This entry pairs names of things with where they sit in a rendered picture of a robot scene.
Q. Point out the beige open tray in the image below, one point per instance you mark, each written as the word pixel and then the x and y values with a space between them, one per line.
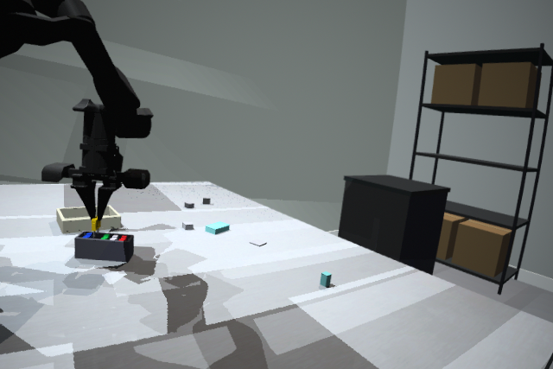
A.
pixel 76 219

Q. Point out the yellow fuse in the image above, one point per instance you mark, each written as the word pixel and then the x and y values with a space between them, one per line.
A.
pixel 95 225

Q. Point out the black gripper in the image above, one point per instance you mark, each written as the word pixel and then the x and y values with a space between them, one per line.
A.
pixel 97 165

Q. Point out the small teal block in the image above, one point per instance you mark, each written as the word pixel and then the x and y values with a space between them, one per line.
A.
pixel 325 278

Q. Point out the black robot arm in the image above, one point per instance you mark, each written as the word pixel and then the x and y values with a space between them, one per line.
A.
pixel 119 115

